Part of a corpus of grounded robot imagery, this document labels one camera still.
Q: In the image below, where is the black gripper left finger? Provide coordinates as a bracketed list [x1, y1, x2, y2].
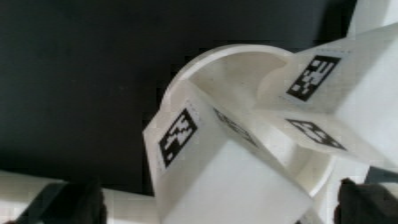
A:
[15, 180, 107, 224]

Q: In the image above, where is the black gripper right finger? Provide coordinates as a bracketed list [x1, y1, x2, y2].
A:
[335, 178, 398, 224]

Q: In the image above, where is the white stool leg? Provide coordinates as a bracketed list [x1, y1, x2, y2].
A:
[141, 79, 317, 224]
[255, 23, 398, 173]

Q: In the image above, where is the white round stool seat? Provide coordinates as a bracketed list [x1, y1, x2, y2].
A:
[168, 45, 335, 224]

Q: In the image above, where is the white front barrier rail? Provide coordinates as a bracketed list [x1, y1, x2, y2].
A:
[0, 170, 161, 224]

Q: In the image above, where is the white barrier rail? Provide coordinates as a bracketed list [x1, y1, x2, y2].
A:
[349, 0, 398, 36]
[0, 170, 161, 224]

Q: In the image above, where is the white right barrier rail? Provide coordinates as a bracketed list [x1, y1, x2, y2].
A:
[349, 0, 398, 36]

